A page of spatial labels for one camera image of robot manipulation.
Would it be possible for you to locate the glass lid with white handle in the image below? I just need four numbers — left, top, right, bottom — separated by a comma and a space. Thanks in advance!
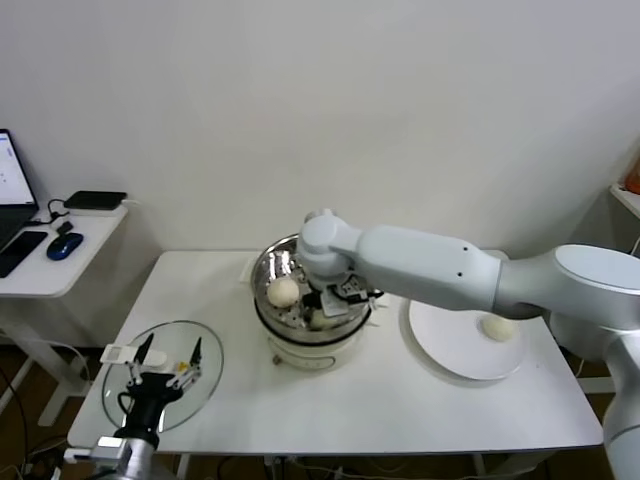
101, 319, 225, 434

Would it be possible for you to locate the blue computer mouse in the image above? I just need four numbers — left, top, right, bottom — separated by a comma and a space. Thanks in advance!
46, 232, 85, 261

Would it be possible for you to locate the black flat device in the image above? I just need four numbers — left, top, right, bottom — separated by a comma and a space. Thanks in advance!
63, 190, 129, 211

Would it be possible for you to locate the white round plate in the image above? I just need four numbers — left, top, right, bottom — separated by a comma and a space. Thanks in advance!
398, 297, 525, 384

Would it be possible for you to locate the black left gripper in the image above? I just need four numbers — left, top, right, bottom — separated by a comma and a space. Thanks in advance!
118, 333, 204, 442

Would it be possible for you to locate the black floor cable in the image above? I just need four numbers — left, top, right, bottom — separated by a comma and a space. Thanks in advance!
0, 372, 31, 480

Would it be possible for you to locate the white side desk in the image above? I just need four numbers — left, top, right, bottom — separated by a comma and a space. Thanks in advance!
0, 202, 131, 426

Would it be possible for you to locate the white floor cable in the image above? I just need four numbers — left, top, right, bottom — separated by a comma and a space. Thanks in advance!
47, 338, 94, 384

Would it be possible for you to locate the thin black desk cable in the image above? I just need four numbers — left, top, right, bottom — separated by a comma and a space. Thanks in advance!
32, 198, 71, 224

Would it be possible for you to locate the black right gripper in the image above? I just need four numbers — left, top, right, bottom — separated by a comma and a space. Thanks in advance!
299, 291, 326, 329

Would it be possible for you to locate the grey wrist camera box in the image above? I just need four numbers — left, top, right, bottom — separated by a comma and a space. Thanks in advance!
321, 277, 366, 317

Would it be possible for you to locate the white shelf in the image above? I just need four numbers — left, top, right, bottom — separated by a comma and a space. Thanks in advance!
608, 183, 640, 221

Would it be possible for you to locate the stainless steel steamer basket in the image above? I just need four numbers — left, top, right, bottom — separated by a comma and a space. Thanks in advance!
251, 232, 376, 346

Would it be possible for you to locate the black laptop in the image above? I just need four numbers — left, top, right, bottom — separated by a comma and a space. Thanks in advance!
0, 127, 41, 251

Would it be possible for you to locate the black smartphone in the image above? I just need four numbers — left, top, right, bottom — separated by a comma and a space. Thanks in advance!
0, 229, 50, 279

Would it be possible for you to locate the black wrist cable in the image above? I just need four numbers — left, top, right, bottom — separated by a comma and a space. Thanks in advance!
349, 287, 386, 305

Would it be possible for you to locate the white steamed baozi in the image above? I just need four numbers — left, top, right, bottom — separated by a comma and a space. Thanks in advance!
267, 278, 301, 309
480, 315, 517, 344
305, 309, 341, 331

